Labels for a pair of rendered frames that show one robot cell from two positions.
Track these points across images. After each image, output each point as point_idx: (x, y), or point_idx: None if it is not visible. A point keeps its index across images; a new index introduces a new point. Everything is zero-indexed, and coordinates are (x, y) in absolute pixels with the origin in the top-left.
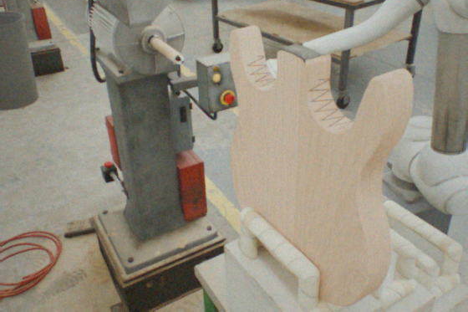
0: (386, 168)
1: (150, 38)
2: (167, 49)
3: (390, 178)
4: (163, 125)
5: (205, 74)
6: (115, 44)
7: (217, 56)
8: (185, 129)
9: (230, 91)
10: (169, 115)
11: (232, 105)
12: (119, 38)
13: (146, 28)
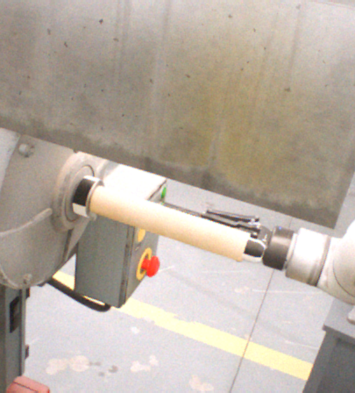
0: (338, 300)
1: (82, 191)
2: (191, 224)
3: None
4: None
5: (120, 231)
6: None
7: (116, 182)
8: (15, 341)
9: (148, 250)
10: (4, 333)
11: (145, 275)
12: (10, 210)
13: (68, 161)
